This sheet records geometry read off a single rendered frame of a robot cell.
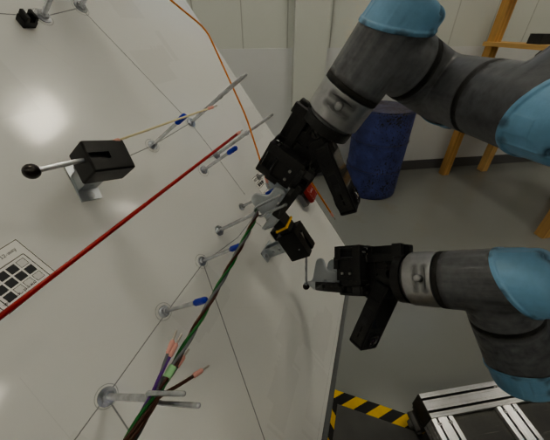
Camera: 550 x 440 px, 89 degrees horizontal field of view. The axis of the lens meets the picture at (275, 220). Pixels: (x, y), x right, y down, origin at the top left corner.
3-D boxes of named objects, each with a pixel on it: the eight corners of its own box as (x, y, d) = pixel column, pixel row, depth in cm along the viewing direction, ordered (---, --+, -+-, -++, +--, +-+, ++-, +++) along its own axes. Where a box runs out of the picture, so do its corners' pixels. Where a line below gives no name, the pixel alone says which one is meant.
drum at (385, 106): (380, 175, 332) (399, 98, 282) (404, 198, 288) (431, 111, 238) (336, 178, 326) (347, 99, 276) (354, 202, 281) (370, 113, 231)
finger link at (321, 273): (309, 259, 58) (344, 257, 51) (309, 288, 57) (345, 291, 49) (298, 258, 56) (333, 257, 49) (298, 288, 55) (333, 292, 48)
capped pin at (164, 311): (155, 310, 34) (198, 298, 30) (165, 303, 36) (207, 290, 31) (162, 320, 35) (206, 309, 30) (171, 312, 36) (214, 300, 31)
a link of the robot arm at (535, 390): (569, 345, 37) (547, 277, 35) (574, 421, 30) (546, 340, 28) (497, 336, 43) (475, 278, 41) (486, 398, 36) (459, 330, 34)
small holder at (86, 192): (-3, 172, 27) (17, 134, 23) (93, 162, 35) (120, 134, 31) (19, 215, 27) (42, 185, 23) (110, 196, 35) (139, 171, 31)
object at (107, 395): (120, 392, 29) (207, 394, 21) (107, 411, 27) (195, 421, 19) (106, 381, 28) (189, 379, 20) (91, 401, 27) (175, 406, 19)
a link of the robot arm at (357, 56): (469, 25, 27) (409, -27, 24) (388, 120, 34) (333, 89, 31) (431, 7, 33) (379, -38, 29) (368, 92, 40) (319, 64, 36)
